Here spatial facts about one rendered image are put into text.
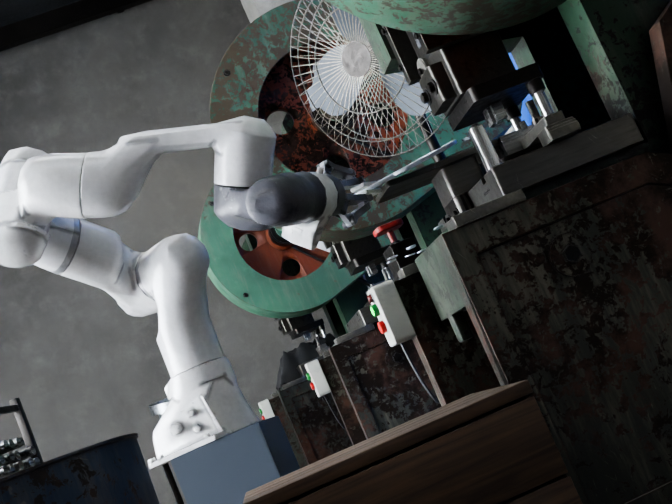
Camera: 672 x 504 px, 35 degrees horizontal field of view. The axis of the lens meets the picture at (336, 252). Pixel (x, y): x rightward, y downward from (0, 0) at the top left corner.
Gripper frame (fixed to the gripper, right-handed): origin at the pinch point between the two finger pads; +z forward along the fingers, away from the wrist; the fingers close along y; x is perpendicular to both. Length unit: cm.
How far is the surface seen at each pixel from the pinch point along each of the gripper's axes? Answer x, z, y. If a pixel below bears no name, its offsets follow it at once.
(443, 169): -10.1, 16.0, -1.1
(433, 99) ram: -11.4, 24.5, 14.0
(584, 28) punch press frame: -44, 29, 13
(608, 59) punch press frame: -46, 26, 5
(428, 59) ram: -13.0, 27.5, 22.5
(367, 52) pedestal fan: 22, 91, 47
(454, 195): -10.1, 15.7, -6.7
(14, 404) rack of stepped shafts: 225, 121, 6
